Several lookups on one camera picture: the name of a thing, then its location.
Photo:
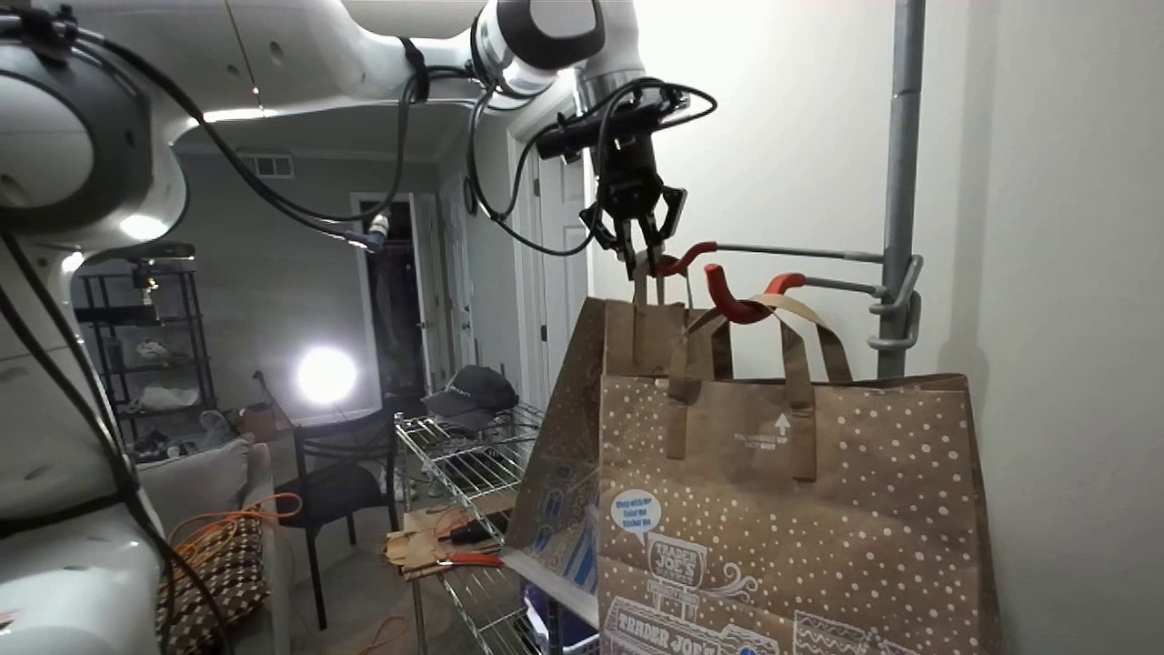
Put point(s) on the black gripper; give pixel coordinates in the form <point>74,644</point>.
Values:
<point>626,168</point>

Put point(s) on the brown paper gift bag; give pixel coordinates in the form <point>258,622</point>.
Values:
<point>822,523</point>
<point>559,474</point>

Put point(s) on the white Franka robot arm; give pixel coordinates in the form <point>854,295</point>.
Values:
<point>74,148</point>

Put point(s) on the grey metal stand pole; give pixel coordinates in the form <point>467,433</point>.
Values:
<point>897,218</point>

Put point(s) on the red-tipped metal hook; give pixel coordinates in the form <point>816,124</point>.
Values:
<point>691,252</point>
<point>731,303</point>

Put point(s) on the black cap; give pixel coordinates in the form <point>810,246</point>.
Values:
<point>483,387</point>

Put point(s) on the bright round lamp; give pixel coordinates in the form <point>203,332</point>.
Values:
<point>329,376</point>

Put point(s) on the tan work gloves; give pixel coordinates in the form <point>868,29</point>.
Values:
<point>420,538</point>

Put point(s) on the black chair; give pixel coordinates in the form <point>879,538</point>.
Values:
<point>338,486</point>

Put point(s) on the black shelf unit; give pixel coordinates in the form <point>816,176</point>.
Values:
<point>148,364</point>

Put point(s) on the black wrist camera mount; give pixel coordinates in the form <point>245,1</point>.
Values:
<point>565,134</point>

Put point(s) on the white wall vent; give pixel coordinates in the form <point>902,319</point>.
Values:
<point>266,164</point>

